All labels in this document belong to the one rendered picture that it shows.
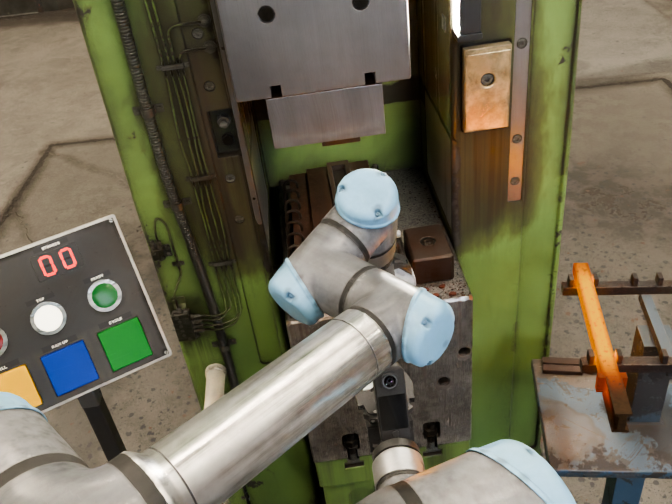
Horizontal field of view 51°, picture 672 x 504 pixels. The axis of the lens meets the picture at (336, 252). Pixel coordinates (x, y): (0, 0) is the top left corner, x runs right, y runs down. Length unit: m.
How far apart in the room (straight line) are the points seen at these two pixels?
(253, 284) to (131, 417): 1.15
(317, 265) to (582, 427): 0.88
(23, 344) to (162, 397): 1.38
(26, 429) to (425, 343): 0.38
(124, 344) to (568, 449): 0.87
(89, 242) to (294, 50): 0.49
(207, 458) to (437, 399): 1.06
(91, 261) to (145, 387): 1.45
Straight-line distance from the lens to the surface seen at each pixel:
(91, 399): 1.53
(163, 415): 2.60
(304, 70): 1.20
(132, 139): 1.43
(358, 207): 0.81
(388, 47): 1.20
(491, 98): 1.42
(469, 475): 0.67
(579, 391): 1.61
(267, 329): 1.69
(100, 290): 1.31
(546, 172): 1.57
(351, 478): 1.80
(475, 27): 1.34
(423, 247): 1.46
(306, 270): 0.80
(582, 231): 3.25
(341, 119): 1.24
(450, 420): 1.69
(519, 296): 1.75
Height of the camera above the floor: 1.84
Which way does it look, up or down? 36 degrees down
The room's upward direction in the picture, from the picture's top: 8 degrees counter-clockwise
